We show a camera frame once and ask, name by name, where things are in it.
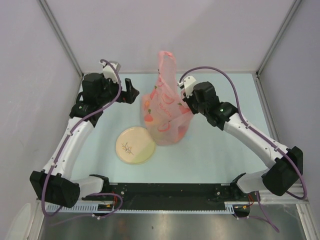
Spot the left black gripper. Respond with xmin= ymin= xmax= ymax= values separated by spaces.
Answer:
xmin=97 ymin=73 xmax=139 ymax=107

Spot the pink plastic bag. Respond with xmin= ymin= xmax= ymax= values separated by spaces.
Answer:
xmin=141 ymin=51 xmax=194 ymax=146

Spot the round cream plate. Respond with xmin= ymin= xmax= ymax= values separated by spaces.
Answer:
xmin=115 ymin=126 xmax=157 ymax=165

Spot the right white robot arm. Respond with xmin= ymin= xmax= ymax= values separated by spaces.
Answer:
xmin=179 ymin=76 xmax=303 ymax=201

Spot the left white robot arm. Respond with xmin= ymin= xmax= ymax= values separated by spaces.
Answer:
xmin=29 ymin=73 xmax=140 ymax=208

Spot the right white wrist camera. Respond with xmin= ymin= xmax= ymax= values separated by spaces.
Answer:
xmin=177 ymin=76 xmax=197 ymax=99

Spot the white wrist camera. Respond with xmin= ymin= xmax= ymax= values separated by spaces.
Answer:
xmin=177 ymin=76 xmax=197 ymax=99
xmin=100 ymin=59 xmax=121 ymax=84

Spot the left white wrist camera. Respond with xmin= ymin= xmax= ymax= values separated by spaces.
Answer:
xmin=100 ymin=59 xmax=121 ymax=84

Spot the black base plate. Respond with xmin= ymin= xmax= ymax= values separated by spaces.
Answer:
xmin=98 ymin=183 xmax=258 ymax=214

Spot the white slotted cable duct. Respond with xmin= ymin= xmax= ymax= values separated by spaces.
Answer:
xmin=59 ymin=202 xmax=235 ymax=214

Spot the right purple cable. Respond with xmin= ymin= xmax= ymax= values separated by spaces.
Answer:
xmin=178 ymin=66 xmax=308 ymax=233

